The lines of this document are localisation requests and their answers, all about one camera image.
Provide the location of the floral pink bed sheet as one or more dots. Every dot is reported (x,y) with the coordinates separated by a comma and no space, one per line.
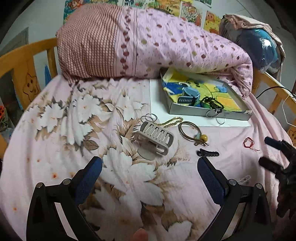
(65,126)

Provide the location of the blue plastic wrapped bundle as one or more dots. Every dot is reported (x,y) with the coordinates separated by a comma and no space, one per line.
(258,39)

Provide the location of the grey tray with cartoon liner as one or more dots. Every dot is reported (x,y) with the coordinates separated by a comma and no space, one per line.
(214,94)

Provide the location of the black hair clip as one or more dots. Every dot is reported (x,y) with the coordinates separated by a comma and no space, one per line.
(206,153)

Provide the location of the beige hair claw clip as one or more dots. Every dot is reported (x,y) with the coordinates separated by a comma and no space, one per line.
(154,140)

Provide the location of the blue smart watch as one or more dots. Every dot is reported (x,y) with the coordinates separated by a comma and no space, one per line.
(189,96)

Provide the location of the pink folded quilt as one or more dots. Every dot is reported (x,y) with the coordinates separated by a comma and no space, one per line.
(105,40)

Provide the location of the small silver rings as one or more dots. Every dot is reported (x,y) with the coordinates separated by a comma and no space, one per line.
(149,117)

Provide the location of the brown hair tie yellow bead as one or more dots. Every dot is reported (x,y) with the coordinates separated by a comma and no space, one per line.
(192,133)

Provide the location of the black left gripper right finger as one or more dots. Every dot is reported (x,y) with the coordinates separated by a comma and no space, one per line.
(254,222)

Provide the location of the yellow wooden bed frame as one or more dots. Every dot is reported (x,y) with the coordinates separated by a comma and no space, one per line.
(20,63)

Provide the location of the silver hoop earrings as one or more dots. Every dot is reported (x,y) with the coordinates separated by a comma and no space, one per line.
(217,114)

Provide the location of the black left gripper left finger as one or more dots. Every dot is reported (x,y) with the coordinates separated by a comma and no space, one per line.
(43,221)

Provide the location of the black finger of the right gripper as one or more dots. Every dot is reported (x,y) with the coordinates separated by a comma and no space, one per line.
(283,146)

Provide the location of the white paper sheet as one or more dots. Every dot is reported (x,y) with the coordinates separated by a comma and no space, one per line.
(159,107)

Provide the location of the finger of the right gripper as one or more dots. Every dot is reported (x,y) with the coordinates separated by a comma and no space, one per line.
(271,166)

